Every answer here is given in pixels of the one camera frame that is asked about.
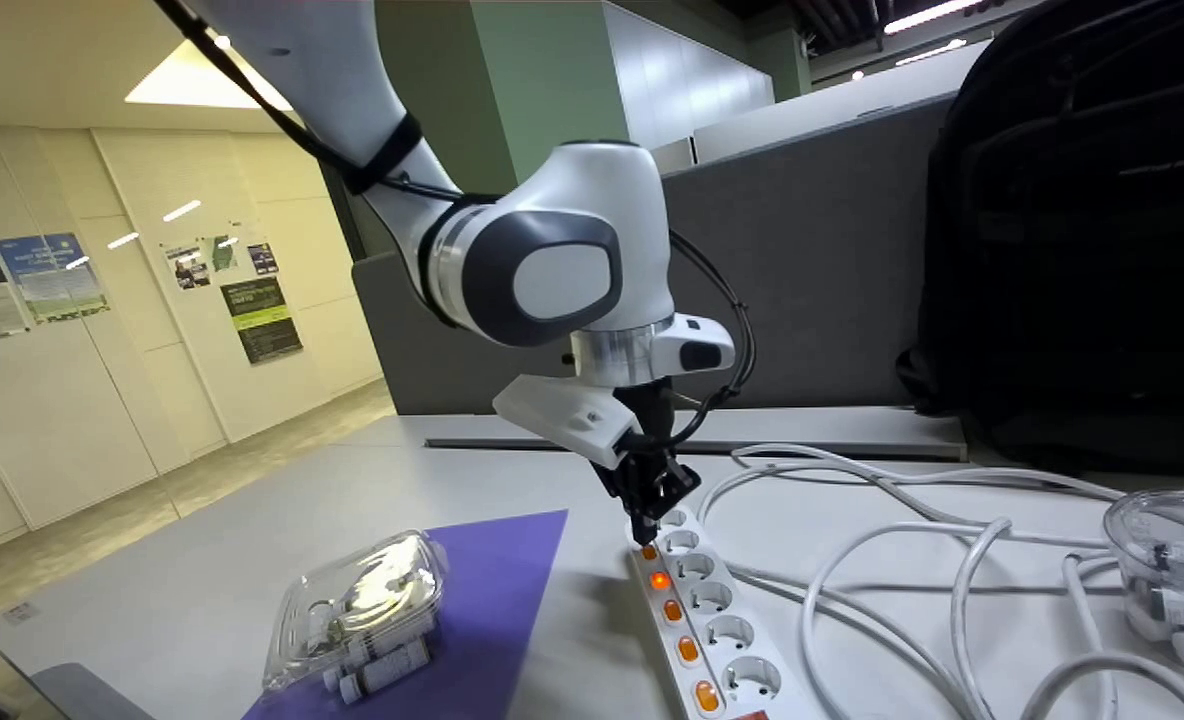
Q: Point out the purple cloth mat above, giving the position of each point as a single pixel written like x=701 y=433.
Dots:
x=499 y=600

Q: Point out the clear plastic pack white adapters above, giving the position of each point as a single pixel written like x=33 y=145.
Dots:
x=358 y=613

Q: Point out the green pillar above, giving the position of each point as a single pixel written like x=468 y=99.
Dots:
x=526 y=66

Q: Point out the dark green wall poster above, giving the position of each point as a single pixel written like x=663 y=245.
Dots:
x=261 y=322

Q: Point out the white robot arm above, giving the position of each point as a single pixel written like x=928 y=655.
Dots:
x=537 y=252

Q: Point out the small wall photo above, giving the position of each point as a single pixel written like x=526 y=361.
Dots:
x=261 y=258
x=191 y=267
x=226 y=252

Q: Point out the square ceiling light panel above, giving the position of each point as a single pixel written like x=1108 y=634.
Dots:
x=194 y=81

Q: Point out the black backpack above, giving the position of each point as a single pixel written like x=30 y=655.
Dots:
x=1087 y=240

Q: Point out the blue green wall poster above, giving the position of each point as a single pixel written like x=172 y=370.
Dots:
x=54 y=277

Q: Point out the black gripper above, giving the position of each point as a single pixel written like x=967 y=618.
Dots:
x=649 y=427

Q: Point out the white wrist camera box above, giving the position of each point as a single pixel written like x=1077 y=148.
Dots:
x=566 y=414

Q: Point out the gray partition panel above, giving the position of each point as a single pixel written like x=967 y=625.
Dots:
x=835 y=267

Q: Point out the white power adapter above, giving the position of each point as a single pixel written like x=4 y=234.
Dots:
x=1175 y=533

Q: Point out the white power strip orange switches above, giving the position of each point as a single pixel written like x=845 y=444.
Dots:
x=716 y=640

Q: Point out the fluorescent ceiling tube light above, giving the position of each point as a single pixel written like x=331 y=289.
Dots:
x=933 y=12

